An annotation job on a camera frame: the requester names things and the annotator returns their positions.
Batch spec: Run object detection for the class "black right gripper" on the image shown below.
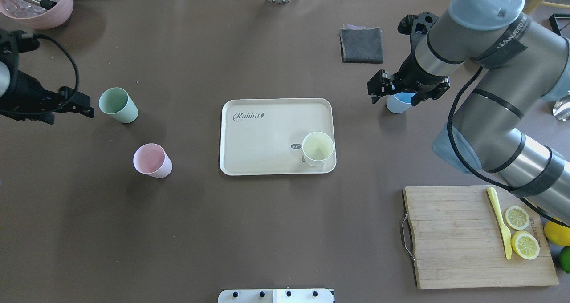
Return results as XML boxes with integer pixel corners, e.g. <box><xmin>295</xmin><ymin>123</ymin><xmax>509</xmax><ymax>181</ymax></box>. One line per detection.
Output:
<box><xmin>368</xmin><ymin>13</ymin><xmax>450</xmax><ymax>106</ymax></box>

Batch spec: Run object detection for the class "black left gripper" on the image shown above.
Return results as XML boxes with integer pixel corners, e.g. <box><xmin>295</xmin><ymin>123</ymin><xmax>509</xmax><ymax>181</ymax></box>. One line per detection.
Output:
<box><xmin>0</xmin><ymin>29</ymin><xmax>94</xmax><ymax>125</ymax></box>

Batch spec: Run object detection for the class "pink cup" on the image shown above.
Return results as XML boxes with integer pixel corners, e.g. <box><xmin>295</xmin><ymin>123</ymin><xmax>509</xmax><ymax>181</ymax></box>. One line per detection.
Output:
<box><xmin>133</xmin><ymin>143</ymin><xmax>173</xmax><ymax>178</ymax></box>

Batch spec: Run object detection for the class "pale yellow cup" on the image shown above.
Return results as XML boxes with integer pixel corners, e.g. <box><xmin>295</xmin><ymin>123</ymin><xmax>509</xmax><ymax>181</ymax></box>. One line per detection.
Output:
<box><xmin>301</xmin><ymin>131</ymin><xmax>334</xmax><ymax>167</ymax></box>

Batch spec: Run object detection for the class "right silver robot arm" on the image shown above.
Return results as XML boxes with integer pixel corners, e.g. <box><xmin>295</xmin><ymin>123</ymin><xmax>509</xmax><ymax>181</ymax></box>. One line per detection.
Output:
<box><xmin>368</xmin><ymin>0</ymin><xmax>570</xmax><ymax>225</ymax></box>

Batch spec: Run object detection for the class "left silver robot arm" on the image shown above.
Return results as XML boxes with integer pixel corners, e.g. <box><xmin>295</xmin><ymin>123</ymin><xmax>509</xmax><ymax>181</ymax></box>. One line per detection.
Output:
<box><xmin>0</xmin><ymin>29</ymin><xmax>94</xmax><ymax>125</ymax></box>

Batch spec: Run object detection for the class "cream rabbit tray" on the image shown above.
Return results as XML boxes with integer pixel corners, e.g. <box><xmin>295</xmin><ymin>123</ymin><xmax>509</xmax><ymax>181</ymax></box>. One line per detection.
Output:
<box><xmin>219</xmin><ymin>98</ymin><xmax>337</xmax><ymax>176</ymax></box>

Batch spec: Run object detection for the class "light blue cup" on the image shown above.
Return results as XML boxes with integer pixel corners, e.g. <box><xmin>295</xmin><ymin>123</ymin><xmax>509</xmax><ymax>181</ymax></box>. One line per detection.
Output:
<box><xmin>386</xmin><ymin>92</ymin><xmax>415</xmax><ymax>114</ymax></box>

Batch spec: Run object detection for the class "mint green cup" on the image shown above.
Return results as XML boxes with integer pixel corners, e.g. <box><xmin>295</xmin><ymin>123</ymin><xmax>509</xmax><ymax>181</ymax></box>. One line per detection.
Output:
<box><xmin>98</xmin><ymin>87</ymin><xmax>138</xmax><ymax>123</ymax></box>

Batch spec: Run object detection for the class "folded grey cloth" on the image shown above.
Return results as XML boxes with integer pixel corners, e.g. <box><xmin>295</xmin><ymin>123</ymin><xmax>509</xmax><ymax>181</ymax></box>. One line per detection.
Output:
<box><xmin>339</xmin><ymin>25</ymin><xmax>383</xmax><ymax>64</ymax></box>

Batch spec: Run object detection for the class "pink bowl with ice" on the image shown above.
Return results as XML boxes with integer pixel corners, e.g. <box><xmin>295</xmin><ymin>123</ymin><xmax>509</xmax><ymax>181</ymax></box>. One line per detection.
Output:
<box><xmin>0</xmin><ymin>0</ymin><xmax>74</xmax><ymax>29</ymax></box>

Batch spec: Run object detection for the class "wooden cutting board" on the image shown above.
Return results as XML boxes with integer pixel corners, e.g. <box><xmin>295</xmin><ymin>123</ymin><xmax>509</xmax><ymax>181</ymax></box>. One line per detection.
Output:
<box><xmin>403</xmin><ymin>186</ymin><xmax>558</xmax><ymax>290</ymax></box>

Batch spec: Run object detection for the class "lemon half far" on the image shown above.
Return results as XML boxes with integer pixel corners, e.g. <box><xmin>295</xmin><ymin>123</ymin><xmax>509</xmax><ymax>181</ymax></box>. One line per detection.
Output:
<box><xmin>504</xmin><ymin>206</ymin><xmax>530</xmax><ymax>230</ymax></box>

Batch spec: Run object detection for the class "lemon half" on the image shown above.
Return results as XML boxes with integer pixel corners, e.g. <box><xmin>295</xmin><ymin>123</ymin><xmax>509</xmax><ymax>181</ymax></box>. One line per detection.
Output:
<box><xmin>511</xmin><ymin>230</ymin><xmax>540</xmax><ymax>260</ymax></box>
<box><xmin>504</xmin><ymin>206</ymin><xmax>530</xmax><ymax>230</ymax></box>

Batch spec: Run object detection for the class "yellow plastic knife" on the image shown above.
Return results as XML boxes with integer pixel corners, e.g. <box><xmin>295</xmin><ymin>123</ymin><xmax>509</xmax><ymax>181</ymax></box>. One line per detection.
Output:
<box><xmin>486</xmin><ymin>186</ymin><xmax>513</xmax><ymax>260</ymax></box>

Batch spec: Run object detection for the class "lemon half near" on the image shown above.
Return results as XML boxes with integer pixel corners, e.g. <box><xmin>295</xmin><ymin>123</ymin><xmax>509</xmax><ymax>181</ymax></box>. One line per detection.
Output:
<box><xmin>511</xmin><ymin>230</ymin><xmax>540</xmax><ymax>260</ymax></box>

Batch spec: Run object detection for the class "whole yellow lemon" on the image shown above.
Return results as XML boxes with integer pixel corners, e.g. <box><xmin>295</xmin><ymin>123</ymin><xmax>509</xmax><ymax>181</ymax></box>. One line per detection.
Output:
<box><xmin>543</xmin><ymin>221</ymin><xmax>570</xmax><ymax>247</ymax></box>

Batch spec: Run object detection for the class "green lime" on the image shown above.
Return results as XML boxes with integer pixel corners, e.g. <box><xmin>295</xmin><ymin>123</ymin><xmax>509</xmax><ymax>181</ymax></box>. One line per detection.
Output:
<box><xmin>558</xmin><ymin>246</ymin><xmax>570</xmax><ymax>274</ymax></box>

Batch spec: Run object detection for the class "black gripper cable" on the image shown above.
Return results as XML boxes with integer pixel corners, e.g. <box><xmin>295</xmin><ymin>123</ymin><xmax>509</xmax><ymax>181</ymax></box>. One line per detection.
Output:
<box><xmin>447</xmin><ymin>67</ymin><xmax>570</xmax><ymax>228</ymax></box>

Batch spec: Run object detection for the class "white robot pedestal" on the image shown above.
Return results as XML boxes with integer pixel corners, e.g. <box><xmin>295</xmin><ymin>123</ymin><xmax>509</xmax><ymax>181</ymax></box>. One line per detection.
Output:
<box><xmin>217</xmin><ymin>288</ymin><xmax>336</xmax><ymax>303</ymax></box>

